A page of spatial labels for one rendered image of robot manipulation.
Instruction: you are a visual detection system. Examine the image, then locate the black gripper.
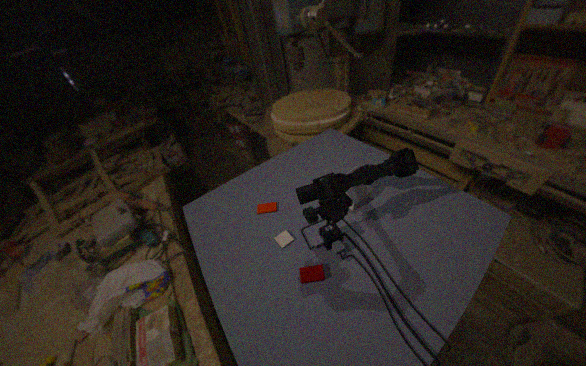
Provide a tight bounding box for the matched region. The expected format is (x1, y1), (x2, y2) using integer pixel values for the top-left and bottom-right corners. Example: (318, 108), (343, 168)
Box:
(303, 193), (353, 224)

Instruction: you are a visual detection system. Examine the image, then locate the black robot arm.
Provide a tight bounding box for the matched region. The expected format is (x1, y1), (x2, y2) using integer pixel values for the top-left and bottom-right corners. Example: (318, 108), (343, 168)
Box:
(296, 148), (419, 223)

